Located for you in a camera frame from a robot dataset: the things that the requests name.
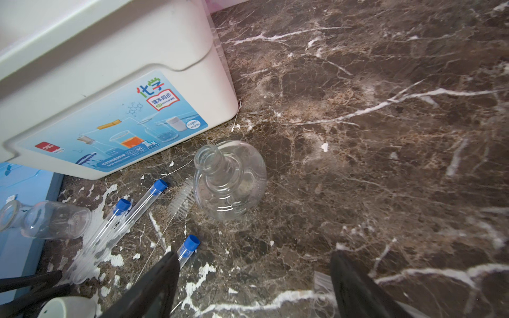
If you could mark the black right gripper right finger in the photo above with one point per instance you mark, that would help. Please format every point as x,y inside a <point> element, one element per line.
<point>356,294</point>

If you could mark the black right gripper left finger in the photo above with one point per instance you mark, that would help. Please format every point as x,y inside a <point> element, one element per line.
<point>153,294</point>

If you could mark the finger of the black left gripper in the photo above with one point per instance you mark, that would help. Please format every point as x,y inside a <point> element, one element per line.
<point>45,280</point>

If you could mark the blue-capped test tube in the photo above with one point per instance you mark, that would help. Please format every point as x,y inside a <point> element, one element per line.
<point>187,249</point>
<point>108,226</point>
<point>83,266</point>

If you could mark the blue plastic bin lid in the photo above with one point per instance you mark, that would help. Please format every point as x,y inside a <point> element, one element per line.
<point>20,255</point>

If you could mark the clear plastic test tube rack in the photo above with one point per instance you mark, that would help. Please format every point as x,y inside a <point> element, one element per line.
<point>323,303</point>

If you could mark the small clear glass bottle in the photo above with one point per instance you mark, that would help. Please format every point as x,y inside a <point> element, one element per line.
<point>48,220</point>

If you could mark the white test tube brush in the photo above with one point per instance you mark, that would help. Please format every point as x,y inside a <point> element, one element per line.
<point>181,204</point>

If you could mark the clear round-bottom flask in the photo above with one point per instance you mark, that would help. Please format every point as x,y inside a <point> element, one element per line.
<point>229,180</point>

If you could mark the white plastic storage bin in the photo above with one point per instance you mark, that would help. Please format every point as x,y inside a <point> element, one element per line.
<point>91,87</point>

